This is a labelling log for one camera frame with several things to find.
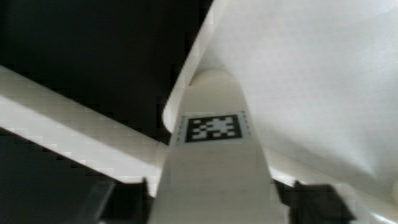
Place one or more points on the white desk top tray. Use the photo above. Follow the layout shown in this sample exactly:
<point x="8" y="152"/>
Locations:
<point x="310" y="51"/>

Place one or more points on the white front fence bar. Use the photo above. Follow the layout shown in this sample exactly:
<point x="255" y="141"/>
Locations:
<point x="63" y="126"/>

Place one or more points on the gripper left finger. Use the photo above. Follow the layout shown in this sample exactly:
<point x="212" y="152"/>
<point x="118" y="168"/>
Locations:
<point x="116" y="205"/>

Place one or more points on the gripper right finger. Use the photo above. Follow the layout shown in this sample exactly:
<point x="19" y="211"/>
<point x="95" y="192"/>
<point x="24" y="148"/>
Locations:
<point x="315" y="203"/>

